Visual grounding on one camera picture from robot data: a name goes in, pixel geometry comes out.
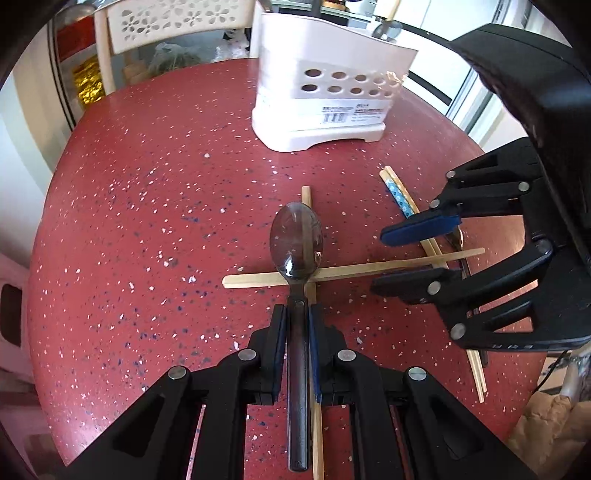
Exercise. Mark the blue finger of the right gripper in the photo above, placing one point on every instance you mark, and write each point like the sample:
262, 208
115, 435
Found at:
444, 219
425, 283

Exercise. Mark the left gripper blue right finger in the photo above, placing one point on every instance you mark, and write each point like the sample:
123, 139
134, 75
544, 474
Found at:
405, 424

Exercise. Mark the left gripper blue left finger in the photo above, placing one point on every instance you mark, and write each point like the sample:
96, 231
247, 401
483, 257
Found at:
191, 424

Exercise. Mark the blue patterned bamboo chopstick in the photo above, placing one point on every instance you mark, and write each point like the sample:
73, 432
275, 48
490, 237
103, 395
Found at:
397, 194

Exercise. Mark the plain bamboo chopstick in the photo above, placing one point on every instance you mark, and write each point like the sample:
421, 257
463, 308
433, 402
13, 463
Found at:
274, 279
317, 441
393, 9

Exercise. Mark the black handled metal spoon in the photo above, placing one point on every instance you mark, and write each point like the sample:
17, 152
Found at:
387, 30
456, 241
296, 249

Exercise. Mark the pink plastic stool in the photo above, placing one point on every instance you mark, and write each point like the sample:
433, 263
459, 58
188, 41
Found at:
21, 416

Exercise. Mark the white plastic utensil holder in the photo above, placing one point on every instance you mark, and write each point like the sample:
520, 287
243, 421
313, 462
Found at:
320, 82

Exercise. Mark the white perforated plastic chair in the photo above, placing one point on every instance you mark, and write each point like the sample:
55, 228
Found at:
121, 26

